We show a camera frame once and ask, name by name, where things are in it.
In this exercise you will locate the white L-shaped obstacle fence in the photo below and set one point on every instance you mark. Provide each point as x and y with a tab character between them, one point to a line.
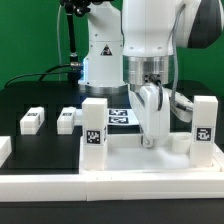
94	186

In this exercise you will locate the fiducial marker sheet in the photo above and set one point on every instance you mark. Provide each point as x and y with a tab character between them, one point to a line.
121	117

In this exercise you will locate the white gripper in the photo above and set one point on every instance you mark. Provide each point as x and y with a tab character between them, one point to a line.
152	110

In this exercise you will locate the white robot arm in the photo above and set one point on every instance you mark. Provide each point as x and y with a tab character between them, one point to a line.
136	47

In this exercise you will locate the white desk tabletop panel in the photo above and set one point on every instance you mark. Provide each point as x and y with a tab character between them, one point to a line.
125	154

